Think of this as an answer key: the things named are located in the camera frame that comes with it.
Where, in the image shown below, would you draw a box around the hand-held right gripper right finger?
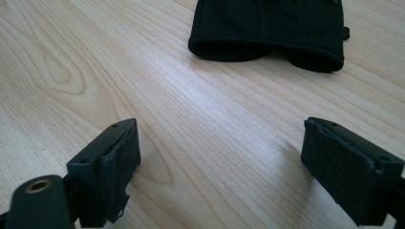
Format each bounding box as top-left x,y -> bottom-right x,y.
300,116 -> 405,227

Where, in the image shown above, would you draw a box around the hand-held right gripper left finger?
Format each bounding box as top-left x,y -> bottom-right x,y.
66,117 -> 142,229

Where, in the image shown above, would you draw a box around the black cloth garment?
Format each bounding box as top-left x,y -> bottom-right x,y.
187,0 -> 351,73

